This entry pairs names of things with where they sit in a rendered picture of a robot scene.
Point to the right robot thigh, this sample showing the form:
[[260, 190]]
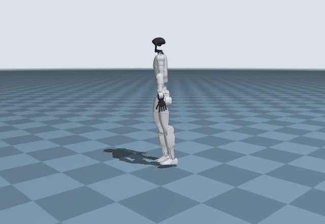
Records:
[[156, 116]]

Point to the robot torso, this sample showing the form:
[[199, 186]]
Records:
[[165, 91]]

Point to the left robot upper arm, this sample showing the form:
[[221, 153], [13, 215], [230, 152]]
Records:
[[160, 65]]

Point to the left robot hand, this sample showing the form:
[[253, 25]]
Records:
[[161, 104]]

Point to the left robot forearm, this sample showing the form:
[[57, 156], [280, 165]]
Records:
[[160, 83]]

